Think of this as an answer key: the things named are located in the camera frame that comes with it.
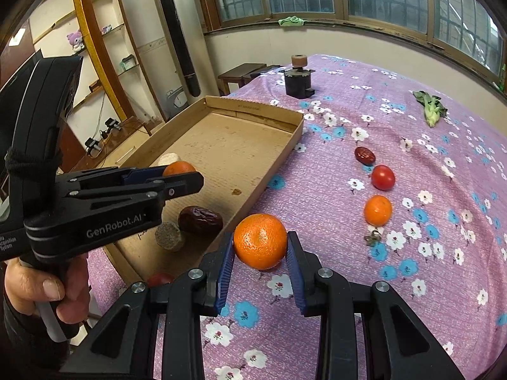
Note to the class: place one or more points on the purple floral tablecloth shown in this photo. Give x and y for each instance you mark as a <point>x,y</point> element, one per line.
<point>336,324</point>

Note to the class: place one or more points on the green leafy vegetable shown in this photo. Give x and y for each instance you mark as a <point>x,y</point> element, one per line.
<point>431,107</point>

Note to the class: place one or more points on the dark red tomato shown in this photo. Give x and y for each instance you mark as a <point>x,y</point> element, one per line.
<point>160,280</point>

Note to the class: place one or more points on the wooden wall shelf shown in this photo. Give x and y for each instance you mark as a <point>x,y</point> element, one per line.
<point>99,47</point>

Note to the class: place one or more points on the purple plush toy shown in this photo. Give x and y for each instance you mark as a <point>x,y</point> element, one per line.
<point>76,41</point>

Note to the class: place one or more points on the small red date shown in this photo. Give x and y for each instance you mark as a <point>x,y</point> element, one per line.
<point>365,155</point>

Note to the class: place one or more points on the person's left forearm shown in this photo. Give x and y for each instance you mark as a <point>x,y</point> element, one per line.
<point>23,344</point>

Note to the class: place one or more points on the black charger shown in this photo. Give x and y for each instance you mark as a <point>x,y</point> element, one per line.
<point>93,146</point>
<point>112,124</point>

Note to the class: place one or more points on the standing air conditioner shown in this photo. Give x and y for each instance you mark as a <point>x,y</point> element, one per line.
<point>176,39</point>

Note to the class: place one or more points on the black motor with tan wheel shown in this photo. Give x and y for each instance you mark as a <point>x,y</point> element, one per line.
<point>298,81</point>

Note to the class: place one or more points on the small orange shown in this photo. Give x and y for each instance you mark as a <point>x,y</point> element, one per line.
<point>378,210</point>

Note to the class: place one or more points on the person's left hand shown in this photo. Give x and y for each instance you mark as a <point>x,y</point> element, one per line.
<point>31,281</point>

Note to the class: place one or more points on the green cloth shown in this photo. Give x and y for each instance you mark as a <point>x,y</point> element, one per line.
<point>292,21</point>

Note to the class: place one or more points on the large red date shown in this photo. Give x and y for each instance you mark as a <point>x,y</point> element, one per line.
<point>200,220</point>

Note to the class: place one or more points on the pale yam chunk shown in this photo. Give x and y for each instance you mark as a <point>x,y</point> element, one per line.
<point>170,237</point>
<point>165,159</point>

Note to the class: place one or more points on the wooden stool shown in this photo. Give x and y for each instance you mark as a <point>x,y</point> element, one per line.
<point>241,74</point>

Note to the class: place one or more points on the large orange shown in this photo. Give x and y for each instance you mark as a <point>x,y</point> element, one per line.
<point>259,241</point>

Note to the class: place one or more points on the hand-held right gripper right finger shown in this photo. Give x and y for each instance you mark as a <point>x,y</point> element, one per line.
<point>297,281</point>

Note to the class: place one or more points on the shallow cardboard box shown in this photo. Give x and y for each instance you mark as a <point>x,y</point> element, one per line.
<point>222,146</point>

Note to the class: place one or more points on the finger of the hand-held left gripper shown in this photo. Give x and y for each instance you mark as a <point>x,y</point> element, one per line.
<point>142,175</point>
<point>178,186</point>

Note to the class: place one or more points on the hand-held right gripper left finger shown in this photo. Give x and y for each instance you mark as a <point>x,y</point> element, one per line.
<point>223,281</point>

